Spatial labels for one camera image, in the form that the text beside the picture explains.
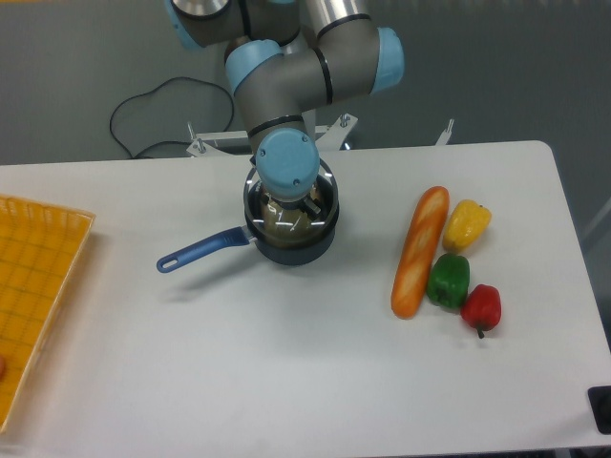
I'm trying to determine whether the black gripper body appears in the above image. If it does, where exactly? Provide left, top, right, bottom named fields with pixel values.
left=261, top=191, right=310, bottom=212

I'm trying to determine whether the glass pot lid blue knob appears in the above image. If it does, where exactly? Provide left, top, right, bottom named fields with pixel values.
left=243, top=161, right=339, bottom=249

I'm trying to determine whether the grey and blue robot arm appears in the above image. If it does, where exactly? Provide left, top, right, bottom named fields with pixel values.
left=166, top=1, right=405, bottom=217

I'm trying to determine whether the orange baguette bread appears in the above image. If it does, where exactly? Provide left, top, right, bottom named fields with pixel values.
left=390, top=186, right=450, bottom=320

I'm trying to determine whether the green bell pepper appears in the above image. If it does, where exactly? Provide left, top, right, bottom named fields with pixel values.
left=426, top=253, right=471, bottom=310

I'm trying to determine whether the yellow bell pepper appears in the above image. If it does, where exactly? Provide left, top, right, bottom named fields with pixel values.
left=442, top=199, right=492, bottom=253

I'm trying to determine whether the red bell pepper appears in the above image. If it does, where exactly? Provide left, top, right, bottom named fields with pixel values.
left=460, top=284, right=502, bottom=339

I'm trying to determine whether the black device at table edge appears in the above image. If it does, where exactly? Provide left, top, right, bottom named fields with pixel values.
left=587, top=385, right=611, bottom=435

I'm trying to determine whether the blue saucepan with handle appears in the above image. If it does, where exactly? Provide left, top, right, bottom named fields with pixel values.
left=157, top=166, right=341, bottom=274

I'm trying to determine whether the middle metal table bracket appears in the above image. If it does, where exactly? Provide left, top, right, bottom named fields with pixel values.
left=315, top=113, right=359, bottom=152

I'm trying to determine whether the metal table bracket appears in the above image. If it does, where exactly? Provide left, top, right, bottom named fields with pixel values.
left=186, top=121, right=252, bottom=157
left=315, top=113, right=359, bottom=152
left=435, top=118, right=454, bottom=146

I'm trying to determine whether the left metal table bracket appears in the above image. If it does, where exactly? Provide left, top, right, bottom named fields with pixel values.
left=186, top=121, right=252, bottom=157

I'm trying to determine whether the right metal table bracket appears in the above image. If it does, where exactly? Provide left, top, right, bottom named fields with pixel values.
left=435, top=118, right=454, bottom=146

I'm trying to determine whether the black cable on floor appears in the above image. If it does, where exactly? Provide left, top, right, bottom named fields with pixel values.
left=109, top=75, right=236, bottom=160

